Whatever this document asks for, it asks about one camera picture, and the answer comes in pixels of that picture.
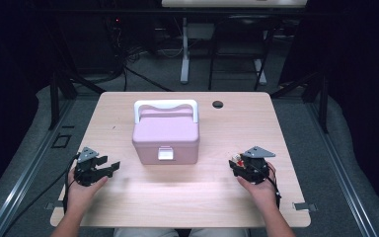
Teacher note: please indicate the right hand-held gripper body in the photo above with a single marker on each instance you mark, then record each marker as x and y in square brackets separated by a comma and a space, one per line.
[256, 169]

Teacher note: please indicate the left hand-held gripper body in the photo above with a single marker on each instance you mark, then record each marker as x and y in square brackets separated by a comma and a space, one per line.
[87, 171]

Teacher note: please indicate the small red patterned object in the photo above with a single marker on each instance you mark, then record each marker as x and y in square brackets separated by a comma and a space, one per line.
[238, 161]

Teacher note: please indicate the person's left hand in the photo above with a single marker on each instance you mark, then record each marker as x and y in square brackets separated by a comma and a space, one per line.
[79, 196]

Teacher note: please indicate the person's right hand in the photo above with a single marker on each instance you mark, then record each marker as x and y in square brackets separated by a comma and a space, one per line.
[265, 194]

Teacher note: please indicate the black tape strip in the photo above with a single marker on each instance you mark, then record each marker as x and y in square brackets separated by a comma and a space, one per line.
[68, 126]

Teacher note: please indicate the grey tape piece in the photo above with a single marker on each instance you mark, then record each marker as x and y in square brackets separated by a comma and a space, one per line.
[304, 206]
[53, 206]

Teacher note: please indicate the black metal stand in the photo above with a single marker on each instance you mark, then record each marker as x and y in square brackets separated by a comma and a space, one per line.
[323, 98]
[54, 98]

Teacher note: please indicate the person's grey trousers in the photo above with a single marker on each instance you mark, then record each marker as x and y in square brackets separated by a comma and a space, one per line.
[181, 232]

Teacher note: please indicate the white desk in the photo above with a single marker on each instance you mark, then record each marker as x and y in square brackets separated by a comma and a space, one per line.
[185, 49]

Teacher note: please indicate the black chair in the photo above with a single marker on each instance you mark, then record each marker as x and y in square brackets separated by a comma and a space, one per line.
[243, 23]

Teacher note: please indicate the aluminium floor rail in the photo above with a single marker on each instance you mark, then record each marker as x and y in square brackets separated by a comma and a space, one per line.
[339, 164]
[23, 174]

